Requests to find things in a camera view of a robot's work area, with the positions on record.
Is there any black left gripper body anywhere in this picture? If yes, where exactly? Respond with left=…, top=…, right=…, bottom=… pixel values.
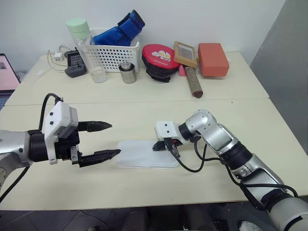
left=54, top=129, right=84, bottom=167

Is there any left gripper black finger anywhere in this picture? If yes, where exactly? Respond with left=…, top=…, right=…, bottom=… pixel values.
left=78, top=149, right=122, bottom=168
left=77, top=120, right=113, bottom=133

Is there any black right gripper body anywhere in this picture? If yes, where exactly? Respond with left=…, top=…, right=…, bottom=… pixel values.
left=163, top=137, right=183, bottom=155

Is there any white plastic cutting board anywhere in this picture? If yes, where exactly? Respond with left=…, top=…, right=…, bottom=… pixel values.
left=116, top=140, right=180, bottom=169

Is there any red round case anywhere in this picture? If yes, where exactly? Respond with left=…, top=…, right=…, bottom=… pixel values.
left=141, top=43, right=180, bottom=84

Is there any steel cylindrical canister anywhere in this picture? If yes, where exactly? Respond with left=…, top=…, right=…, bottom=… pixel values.
left=118, top=61, right=136, bottom=84

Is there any grey power strip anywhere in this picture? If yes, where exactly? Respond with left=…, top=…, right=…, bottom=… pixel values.
left=65, top=50, right=88, bottom=78

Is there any brown bark covered log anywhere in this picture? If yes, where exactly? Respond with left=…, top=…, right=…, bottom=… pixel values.
left=184, top=65, right=204, bottom=99

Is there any white perforated plastic basket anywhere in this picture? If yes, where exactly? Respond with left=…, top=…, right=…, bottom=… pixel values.
left=82, top=28, right=143, bottom=74

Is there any clear plastic strip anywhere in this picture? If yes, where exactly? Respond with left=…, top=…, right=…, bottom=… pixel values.
left=30, top=69, right=47, bottom=84

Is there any clear bottle with green lid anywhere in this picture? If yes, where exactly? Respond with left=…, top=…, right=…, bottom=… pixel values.
left=65, top=18, right=108, bottom=84

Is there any blue fabric bag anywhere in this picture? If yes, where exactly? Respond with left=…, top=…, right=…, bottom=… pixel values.
left=92, top=10, right=146, bottom=47

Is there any orange red foam block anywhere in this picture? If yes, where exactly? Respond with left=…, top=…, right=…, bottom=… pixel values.
left=197, top=42, right=230, bottom=78

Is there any open laptop computer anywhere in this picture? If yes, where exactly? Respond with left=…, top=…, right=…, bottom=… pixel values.
left=0, top=53, right=21, bottom=112

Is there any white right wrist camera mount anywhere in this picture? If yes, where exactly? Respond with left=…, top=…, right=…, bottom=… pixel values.
left=154, top=120, right=184, bottom=145

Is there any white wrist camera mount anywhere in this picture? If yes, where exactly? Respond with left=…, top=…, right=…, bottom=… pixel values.
left=154, top=120, right=184, bottom=145
left=41, top=101, right=79, bottom=165

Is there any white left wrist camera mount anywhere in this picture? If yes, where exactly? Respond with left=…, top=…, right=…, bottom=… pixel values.
left=41, top=101, right=79, bottom=165

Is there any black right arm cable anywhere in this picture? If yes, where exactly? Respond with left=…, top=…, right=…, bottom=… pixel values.
left=171, top=136, right=299, bottom=210

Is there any thin white charger wire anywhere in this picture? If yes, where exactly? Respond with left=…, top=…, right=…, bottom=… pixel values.
left=47, top=45, right=71, bottom=72

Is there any wooden picture frame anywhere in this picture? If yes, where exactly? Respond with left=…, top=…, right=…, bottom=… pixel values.
left=173, top=40, right=199, bottom=68

